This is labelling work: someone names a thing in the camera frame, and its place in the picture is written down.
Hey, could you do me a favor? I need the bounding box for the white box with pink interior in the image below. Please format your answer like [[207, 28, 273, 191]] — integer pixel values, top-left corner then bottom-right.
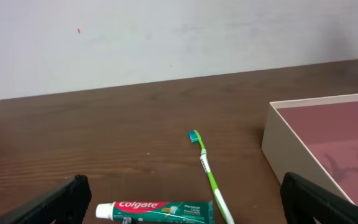
[[262, 94, 358, 206]]

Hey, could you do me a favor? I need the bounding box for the green white toothbrush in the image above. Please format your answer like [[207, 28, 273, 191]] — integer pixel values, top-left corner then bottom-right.
[[188, 130, 234, 224]]

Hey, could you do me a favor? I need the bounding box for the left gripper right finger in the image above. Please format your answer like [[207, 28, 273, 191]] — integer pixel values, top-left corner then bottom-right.
[[280, 172, 358, 224]]

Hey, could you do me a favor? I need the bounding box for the Colgate toothpaste tube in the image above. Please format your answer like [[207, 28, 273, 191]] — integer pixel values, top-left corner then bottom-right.
[[95, 201, 215, 224]]

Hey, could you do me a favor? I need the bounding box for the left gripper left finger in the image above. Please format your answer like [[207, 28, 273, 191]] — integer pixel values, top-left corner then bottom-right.
[[0, 175, 92, 224]]

